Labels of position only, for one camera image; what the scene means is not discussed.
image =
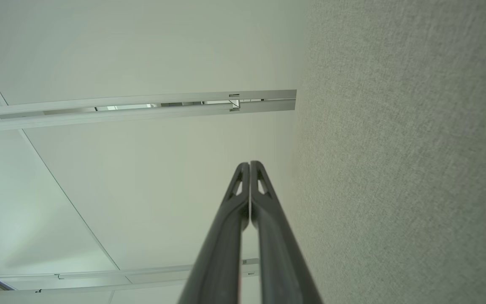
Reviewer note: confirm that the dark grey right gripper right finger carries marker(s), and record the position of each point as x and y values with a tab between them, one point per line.
279	261

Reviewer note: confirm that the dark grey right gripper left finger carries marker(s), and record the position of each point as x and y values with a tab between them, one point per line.
220	253

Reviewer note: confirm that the white ceiling light track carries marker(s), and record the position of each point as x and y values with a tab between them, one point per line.
99	276
141	114

